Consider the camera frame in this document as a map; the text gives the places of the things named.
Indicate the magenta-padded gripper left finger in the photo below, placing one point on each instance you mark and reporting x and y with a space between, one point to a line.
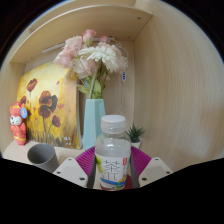
85 161

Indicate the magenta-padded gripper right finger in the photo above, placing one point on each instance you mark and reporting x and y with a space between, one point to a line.
141 161

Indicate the clear plastic drink bottle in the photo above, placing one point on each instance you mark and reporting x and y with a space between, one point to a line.
112 150

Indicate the small green potted plant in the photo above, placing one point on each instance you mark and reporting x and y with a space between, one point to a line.
135 133

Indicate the teal faceted vase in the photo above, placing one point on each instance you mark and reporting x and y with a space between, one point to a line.
93 123

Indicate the grey cup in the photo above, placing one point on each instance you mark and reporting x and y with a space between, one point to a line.
41 156

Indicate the red plush toy figure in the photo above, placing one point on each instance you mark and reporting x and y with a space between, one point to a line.
18 125

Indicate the yellow poppy flower painting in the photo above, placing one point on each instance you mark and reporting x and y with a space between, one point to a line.
50 80

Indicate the pink and white flower bouquet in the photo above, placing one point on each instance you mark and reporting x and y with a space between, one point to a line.
96 55

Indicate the light wooden shelf unit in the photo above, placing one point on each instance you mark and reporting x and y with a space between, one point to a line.
83 23

